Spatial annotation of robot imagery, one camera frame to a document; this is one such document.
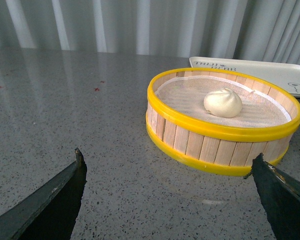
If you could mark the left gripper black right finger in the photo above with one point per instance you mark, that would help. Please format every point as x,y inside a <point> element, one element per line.
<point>280,197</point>

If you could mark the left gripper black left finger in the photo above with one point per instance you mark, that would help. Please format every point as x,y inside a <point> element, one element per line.
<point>50,212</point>

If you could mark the white steamed bun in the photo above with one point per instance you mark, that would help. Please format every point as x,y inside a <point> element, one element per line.
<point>223,103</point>

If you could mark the white rectangular tray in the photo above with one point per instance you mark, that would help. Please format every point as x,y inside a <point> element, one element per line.
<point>284,75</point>

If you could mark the yellow-rimmed bamboo steamer basket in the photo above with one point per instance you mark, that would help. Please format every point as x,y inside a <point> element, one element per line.
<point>215,148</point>

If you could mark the white mesh steamer liner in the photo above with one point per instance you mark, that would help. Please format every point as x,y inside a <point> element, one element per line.
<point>186,95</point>

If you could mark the grey pleated curtain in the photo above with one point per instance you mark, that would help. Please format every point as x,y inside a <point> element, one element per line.
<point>257,30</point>

